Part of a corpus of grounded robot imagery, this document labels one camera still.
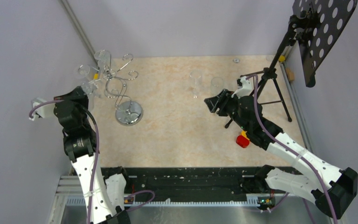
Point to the aluminium corner frame post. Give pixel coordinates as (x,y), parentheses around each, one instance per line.
(78,28)

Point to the chrome wine glass rack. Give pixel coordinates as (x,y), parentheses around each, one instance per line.
(113,84)

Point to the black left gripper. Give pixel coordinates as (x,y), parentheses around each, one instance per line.
(77,94)

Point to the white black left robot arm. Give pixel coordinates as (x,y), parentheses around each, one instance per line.
(104,198)

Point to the cut pattern stemmed glass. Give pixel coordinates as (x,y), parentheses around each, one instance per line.
(216,85)

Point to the clear plain wine glass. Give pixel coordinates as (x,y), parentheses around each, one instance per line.
(196,80)

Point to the black tripod stand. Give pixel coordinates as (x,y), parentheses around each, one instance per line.
(274,71)

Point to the red toy block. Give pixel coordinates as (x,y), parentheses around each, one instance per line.
(242,141)

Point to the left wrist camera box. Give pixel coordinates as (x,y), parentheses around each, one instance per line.
(41,110)

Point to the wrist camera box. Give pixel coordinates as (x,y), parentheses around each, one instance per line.
(245,87)
(41,110)

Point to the white cable duct strip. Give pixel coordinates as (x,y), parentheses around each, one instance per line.
(250,202)

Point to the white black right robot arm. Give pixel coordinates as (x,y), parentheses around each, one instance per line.
(330,188)

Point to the black perforated stand plate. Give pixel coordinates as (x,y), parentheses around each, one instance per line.
(321,24)

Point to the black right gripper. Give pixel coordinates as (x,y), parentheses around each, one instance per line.
(221,101)

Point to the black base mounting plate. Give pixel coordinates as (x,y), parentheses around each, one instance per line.
(185,185)

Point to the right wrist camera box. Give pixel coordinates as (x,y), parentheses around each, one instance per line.
(245,87)

